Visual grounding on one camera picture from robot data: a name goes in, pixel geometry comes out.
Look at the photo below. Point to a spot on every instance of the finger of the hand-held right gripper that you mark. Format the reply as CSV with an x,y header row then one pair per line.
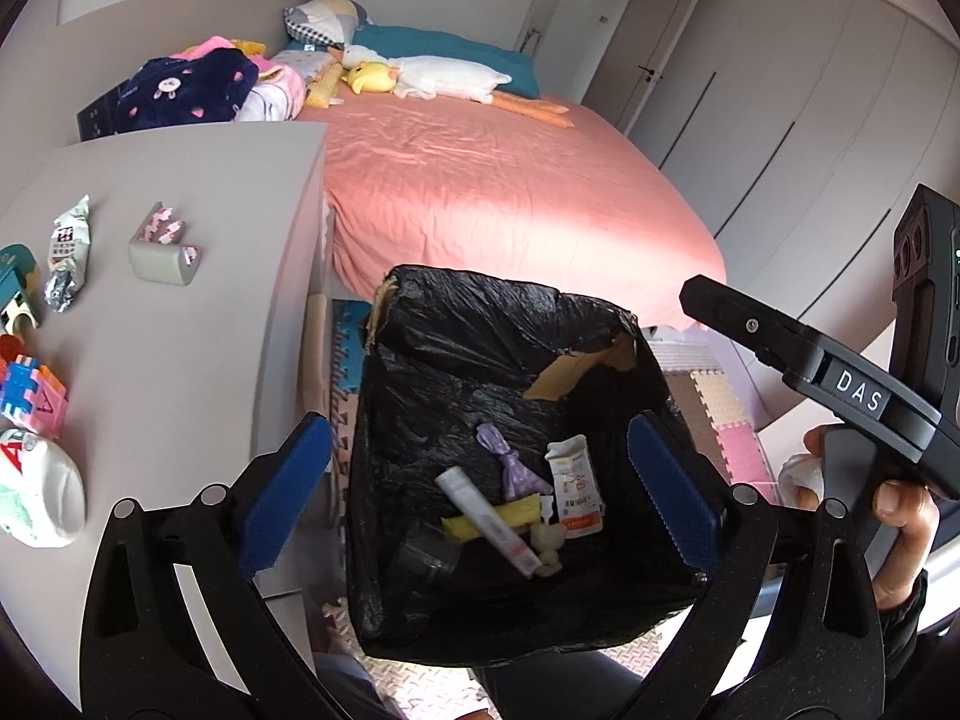
x,y
750,326

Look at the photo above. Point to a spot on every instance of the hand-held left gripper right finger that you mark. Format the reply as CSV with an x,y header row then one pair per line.
x,y
675,495

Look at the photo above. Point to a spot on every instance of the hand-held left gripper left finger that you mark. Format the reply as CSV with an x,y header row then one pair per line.
x,y
289,495

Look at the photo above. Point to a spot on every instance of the white orange pouch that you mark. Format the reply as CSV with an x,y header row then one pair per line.
x,y
574,491

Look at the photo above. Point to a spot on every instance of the small white plush bunny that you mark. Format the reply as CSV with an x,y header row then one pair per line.
x,y
547,540

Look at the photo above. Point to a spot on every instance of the clear plastic cup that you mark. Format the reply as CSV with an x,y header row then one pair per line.
x,y
424,555

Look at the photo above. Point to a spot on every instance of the yellow paper packet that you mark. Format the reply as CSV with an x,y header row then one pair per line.
x,y
525,511

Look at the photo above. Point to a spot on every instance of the knotted purple plastic bag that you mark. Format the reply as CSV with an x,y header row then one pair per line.
x,y
514,469

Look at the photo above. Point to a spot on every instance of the long white tube box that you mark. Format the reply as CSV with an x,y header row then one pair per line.
x,y
487,517

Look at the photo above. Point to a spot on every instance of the cardboard bin with black bag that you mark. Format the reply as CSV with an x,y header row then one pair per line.
x,y
465,360

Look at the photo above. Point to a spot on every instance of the white bottle with green label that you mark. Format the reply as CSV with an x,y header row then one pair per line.
x,y
41,495

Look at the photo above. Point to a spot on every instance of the grey foam corner guard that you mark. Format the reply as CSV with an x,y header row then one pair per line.
x,y
157,262

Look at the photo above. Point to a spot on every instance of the colourful foam puzzle cube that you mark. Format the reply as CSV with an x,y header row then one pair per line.
x,y
30,397

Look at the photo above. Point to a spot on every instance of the silver foil wrapper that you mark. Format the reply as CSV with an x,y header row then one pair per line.
x,y
64,289

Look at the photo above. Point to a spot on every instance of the white snack packet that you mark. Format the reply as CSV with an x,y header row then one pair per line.
x,y
69,236

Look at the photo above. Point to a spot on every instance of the teal grey plastic container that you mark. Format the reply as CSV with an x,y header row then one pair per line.
x,y
15,270

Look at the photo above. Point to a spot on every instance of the person's right forearm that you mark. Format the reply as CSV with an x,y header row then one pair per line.
x,y
904,637

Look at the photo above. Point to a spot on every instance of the person's right hand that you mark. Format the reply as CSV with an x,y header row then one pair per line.
x,y
907,517

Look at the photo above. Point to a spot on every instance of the white wardrobe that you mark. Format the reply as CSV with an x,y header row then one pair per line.
x,y
810,127

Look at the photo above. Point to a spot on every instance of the bed with pink sheet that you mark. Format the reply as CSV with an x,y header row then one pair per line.
x,y
487,187

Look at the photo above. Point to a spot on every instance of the white door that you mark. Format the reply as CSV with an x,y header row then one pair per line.
x,y
645,30

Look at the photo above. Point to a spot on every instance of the white goose plush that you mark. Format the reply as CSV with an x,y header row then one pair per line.
x,y
450,75

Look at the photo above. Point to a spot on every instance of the white pink cartoon blanket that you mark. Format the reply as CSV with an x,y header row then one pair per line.
x,y
274,94

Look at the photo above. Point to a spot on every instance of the long yellow pillow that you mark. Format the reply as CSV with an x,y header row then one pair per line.
x,y
322,90

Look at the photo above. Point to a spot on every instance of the teal pillow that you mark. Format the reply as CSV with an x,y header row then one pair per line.
x,y
450,45

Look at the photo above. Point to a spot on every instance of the navy bunny print blanket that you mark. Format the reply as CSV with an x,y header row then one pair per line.
x,y
187,86

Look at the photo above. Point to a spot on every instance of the yellow duck plush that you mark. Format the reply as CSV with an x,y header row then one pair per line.
x,y
367,76

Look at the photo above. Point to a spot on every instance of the bright pink yellow clothes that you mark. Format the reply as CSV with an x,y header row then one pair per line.
x,y
217,45

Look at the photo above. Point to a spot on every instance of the checked patchwork pillow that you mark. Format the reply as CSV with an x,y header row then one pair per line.
x,y
322,21

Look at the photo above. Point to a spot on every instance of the black wall socket panel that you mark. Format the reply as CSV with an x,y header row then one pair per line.
x,y
97,118

